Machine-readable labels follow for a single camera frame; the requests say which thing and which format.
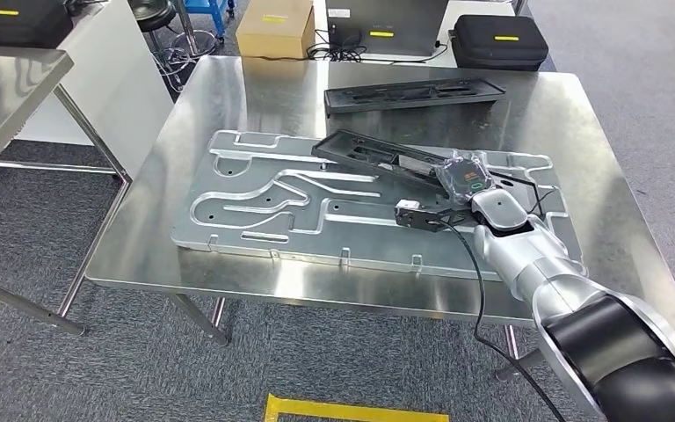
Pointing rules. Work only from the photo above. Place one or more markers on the yellow floor tape rectangle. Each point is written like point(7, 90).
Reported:
point(343, 411)

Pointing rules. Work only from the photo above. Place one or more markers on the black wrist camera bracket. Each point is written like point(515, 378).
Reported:
point(448, 220)

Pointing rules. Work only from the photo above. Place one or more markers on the white desk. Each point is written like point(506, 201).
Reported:
point(483, 6)
point(110, 87)

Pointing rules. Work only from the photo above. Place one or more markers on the aluminium fixture plate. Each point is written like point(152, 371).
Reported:
point(256, 233)

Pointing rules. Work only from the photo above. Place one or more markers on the stainless steel table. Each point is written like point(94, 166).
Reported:
point(0, 99)

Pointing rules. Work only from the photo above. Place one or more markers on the brown cardboard box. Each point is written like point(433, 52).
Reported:
point(273, 32)

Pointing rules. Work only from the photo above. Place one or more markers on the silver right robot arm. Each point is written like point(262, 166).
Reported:
point(524, 256)

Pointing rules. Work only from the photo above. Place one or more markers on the black device with yellow label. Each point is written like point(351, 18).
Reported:
point(23, 26)

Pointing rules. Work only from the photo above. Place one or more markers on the black stool with chrome base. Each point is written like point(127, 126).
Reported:
point(151, 14)

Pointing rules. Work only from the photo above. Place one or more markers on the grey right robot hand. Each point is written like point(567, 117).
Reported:
point(465, 177)

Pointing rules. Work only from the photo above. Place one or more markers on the grey metal equipment case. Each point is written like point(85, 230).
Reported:
point(390, 17)

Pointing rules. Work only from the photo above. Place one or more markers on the black plastic license plate bracket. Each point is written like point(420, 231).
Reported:
point(407, 96)
point(361, 152)

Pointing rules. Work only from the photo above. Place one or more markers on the stainless steel workbench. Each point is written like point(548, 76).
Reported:
point(605, 175)

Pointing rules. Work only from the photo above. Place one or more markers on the black zippered carrying case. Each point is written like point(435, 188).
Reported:
point(497, 46)

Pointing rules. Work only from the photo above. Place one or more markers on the blue metal cart frame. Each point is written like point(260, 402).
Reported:
point(212, 11)

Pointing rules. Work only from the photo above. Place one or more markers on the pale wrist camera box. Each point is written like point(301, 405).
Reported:
point(407, 205)

